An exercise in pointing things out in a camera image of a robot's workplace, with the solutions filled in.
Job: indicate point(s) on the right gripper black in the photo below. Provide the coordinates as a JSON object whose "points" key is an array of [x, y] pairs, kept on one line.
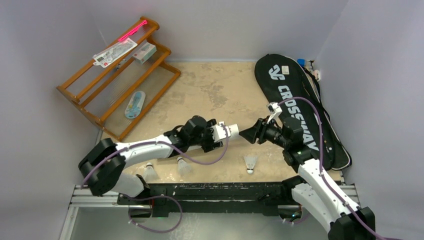
{"points": [[261, 131]]}

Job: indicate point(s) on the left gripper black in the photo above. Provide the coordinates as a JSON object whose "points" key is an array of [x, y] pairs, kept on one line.
{"points": [[210, 144]]}

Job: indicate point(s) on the black CROSSWAY racket bag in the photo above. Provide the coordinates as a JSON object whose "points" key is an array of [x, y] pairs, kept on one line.
{"points": [[281, 78]]}

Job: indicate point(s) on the white shuttlecock tube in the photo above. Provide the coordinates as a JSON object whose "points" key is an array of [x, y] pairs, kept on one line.
{"points": [[232, 130]]}

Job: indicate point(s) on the black SPORT racket bag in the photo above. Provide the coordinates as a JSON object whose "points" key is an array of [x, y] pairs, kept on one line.
{"points": [[336, 152]]}

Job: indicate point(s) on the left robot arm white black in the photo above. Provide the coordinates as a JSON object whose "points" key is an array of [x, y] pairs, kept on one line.
{"points": [[102, 168]]}

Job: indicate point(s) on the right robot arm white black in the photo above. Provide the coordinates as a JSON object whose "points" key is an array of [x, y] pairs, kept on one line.
{"points": [[341, 217]]}

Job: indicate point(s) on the light blue blister pack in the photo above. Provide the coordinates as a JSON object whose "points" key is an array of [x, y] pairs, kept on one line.
{"points": [[135, 105]]}

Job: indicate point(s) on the right white shuttlecock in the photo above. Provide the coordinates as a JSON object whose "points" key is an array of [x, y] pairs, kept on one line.
{"points": [[250, 162]]}

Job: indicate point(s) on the white shuttlecock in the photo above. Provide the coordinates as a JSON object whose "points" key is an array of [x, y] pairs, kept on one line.
{"points": [[250, 162], [150, 173], [183, 167]]}

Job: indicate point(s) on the left white shuttlecock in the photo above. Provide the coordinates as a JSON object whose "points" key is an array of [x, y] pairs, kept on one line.
{"points": [[183, 167]]}

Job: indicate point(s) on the blue white small object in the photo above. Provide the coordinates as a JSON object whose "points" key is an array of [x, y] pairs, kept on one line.
{"points": [[304, 62]]}

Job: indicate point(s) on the wooden rack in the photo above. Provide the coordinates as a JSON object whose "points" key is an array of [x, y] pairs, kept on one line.
{"points": [[102, 94]]}

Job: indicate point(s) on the small teal white box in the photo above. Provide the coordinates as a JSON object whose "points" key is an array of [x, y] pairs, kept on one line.
{"points": [[144, 52]]}

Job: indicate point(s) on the flat packaged item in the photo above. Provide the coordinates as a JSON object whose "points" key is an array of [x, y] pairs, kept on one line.
{"points": [[113, 53]]}

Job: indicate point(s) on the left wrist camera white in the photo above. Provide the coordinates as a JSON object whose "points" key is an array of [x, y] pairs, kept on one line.
{"points": [[221, 132]]}

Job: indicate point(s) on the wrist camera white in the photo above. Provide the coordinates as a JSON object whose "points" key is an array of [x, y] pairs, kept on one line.
{"points": [[221, 132], [274, 112]]}

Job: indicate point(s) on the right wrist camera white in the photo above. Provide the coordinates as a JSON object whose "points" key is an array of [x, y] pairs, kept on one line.
{"points": [[274, 112]]}

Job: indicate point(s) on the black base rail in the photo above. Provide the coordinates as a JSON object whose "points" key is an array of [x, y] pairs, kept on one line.
{"points": [[271, 199]]}

